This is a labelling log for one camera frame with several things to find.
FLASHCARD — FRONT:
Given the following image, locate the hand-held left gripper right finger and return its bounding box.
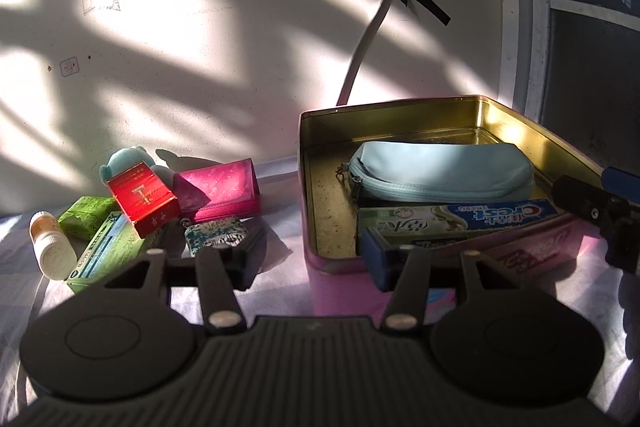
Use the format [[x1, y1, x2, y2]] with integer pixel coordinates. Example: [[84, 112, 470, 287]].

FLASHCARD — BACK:
[[361, 227, 523, 337]]

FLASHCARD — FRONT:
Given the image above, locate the dark glass pane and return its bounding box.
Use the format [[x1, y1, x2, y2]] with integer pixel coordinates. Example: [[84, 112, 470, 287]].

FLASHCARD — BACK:
[[542, 0, 640, 188]]

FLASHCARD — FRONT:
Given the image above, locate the white door frame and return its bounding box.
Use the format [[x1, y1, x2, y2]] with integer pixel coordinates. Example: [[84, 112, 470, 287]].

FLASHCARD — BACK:
[[492, 0, 553, 128]]

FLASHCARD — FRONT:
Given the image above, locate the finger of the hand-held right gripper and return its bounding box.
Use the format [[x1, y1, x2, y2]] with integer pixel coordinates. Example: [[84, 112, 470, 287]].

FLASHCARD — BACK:
[[551, 175, 640, 276], [601, 165, 640, 206]]

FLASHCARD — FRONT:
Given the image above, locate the small patterned tin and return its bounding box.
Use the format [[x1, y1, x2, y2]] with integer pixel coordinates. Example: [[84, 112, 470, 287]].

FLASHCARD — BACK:
[[184, 217, 251, 260]]

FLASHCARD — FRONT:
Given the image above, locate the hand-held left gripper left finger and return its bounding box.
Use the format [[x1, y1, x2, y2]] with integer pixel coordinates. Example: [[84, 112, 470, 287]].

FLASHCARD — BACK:
[[105, 226, 268, 336]]

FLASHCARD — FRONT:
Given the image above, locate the green medicine box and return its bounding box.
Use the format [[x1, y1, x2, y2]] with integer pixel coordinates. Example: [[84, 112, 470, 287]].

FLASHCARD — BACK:
[[65, 211, 171, 295]]

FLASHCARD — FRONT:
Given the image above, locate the white pill bottle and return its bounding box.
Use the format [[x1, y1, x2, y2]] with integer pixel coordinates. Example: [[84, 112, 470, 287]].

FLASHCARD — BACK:
[[29, 211, 78, 281]]

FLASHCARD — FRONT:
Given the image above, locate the teal plush toy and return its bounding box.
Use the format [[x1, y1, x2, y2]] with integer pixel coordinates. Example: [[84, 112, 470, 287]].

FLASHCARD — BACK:
[[100, 147, 176, 188]]

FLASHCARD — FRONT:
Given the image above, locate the red cardboard box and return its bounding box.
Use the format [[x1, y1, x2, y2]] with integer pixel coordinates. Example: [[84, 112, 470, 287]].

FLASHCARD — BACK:
[[107, 161, 182, 239]]

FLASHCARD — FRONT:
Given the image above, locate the green and blue toothpaste box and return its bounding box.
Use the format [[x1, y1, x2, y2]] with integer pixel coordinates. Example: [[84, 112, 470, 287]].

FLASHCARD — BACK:
[[356, 198, 568, 258]]

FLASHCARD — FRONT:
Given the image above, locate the pink tin box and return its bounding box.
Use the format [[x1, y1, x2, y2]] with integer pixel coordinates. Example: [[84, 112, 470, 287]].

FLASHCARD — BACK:
[[298, 94, 618, 318]]

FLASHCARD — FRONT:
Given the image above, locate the pink wallet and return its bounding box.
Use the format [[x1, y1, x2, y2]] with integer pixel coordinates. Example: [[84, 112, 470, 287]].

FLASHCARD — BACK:
[[173, 158, 261, 224]]

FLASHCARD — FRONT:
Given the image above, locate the green tissue packet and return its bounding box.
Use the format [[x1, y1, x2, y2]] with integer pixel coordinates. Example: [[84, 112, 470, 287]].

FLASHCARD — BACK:
[[57, 195, 121, 240]]

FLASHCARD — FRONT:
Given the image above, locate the light blue zipper pouch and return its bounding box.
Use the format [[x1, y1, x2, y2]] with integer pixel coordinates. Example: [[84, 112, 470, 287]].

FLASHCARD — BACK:
[[342, 140, 536, 204]]

